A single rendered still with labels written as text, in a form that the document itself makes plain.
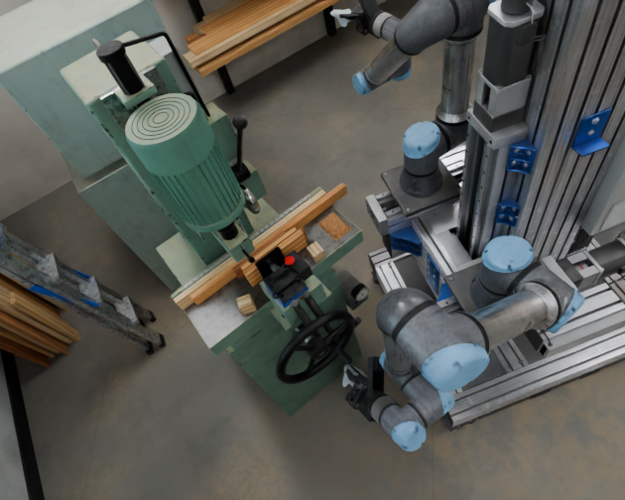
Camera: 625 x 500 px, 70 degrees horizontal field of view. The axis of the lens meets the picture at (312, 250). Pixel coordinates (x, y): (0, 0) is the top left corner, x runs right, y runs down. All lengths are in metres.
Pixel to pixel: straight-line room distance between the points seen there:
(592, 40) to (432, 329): 0.63
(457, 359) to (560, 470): 1.35
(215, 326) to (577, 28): 1.14
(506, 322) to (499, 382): 0.96
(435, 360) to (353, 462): 1.29
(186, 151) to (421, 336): 0.61
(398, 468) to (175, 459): 1.01
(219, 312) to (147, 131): 0.62
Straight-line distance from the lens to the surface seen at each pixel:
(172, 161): 1.02
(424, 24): 1.27
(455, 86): 1.47
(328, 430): 2.14
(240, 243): 1.31
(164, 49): 1.35
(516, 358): 2.00
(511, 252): 1.23
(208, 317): 1.42
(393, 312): 0.90
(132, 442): 2.47
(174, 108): 1.06
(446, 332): 0.87
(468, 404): 1.91
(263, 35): 3.25
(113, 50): 1.11
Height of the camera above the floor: 2.06
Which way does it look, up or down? 54 degrees down
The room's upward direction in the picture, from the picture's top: 20 degrees counter-clockwise
